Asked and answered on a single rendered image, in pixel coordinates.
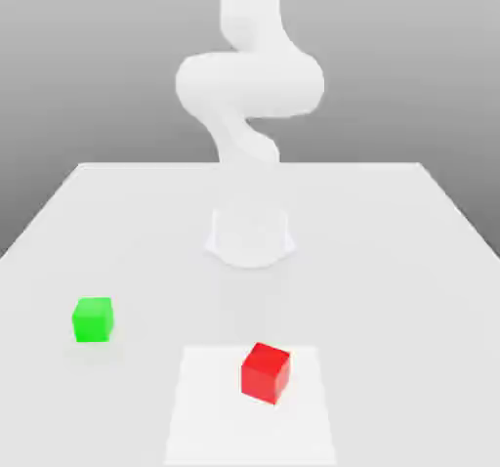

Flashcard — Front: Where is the small red cube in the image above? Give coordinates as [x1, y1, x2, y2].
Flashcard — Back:
[240, 341, 292, 406]

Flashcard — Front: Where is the small green cube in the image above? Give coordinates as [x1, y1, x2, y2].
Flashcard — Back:
[70, 296, 115, 344]

